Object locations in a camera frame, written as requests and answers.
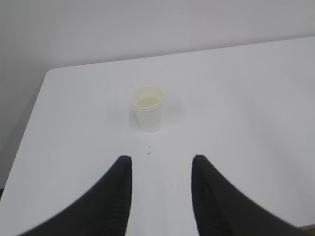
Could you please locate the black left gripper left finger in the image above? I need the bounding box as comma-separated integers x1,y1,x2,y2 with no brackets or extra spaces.
24,156,132,236

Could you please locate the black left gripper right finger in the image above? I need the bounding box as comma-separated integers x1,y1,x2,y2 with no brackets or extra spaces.
191,155,308,236

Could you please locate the white paper cup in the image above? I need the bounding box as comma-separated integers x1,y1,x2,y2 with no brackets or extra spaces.
132,86,163,133

